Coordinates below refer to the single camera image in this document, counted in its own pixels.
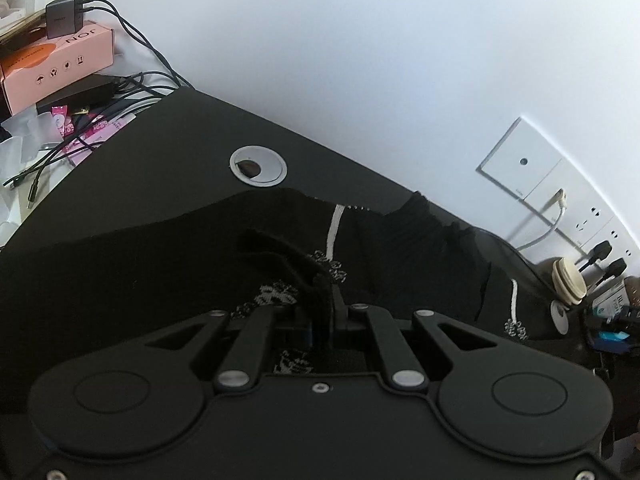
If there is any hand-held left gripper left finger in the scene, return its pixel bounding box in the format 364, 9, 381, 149
144, 304, 316, 395

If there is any pink printed packet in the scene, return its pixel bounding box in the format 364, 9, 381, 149
50, 105, 136, 166

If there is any black USB cable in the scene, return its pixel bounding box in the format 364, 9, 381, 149
2, 110, 138, 191

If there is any black charger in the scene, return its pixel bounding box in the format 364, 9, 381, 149
46, 0, 86, 40

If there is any brown supplement bottle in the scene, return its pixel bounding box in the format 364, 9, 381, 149
592, 276, 640, 326

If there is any pink cardboard box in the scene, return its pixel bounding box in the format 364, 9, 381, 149
0, 20, 115, 116

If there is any white wall socket panel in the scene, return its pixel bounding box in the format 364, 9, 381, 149
477, 116, 636, 273

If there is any black white patterned sweater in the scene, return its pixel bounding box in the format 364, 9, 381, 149
0, 187, 576, 411

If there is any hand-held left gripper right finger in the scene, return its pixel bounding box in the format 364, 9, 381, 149
327, 287, 501, 393

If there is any silver round desk grommet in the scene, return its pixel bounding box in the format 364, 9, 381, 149
230, 145, 288, 186

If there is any white cable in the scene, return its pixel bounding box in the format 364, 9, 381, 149
515, 189, 566, 252

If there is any clear plastic bag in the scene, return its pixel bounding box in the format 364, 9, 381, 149
0, 109, 58, 233

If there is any cream tape roll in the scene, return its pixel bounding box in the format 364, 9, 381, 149
551, 257, 588, 306

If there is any black charger cable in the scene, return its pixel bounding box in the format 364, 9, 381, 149
82, 0, 195, 92

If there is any black power brick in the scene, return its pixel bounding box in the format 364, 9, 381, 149
36, 74, 121, 111

